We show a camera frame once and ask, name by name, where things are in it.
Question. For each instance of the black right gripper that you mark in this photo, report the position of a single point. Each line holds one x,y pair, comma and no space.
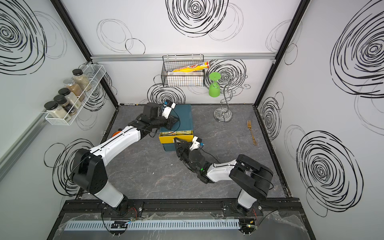
182,149

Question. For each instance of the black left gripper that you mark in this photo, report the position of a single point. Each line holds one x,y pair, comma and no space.
170,122

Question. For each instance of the yellow drawer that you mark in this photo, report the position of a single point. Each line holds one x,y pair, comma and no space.
168,137

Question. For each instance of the teal drawer cabinet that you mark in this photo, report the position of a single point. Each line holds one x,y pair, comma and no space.
184,113

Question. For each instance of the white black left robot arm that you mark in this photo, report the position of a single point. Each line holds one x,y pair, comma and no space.
89,166

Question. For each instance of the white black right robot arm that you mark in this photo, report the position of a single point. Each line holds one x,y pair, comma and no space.
254,178

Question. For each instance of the orange cup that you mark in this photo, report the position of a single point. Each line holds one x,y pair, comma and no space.
116,133

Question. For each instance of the white box in basket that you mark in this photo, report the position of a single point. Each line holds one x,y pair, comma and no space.
179,79

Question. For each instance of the gold fork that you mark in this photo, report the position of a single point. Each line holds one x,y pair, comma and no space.
249,125

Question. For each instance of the yellow snack tube package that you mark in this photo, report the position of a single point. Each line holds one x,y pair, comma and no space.
193,68

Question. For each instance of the spice jar black lid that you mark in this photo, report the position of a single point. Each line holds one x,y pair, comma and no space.
81,79
55,110
71,97
65,104

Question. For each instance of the clear acrylic spice shelf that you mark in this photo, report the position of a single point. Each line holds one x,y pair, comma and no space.
95,99

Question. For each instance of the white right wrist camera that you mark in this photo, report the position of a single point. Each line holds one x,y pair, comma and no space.
196,143

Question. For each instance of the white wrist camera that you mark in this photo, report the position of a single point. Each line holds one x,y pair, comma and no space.
196,143
168,106

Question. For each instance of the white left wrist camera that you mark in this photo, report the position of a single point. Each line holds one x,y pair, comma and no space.
168,106

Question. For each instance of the black wire wall basket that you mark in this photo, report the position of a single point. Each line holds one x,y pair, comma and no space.
172,62

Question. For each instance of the grey slotted cable duct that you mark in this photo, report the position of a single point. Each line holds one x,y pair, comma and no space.
152,225

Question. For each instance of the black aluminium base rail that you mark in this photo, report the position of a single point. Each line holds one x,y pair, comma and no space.
228,207

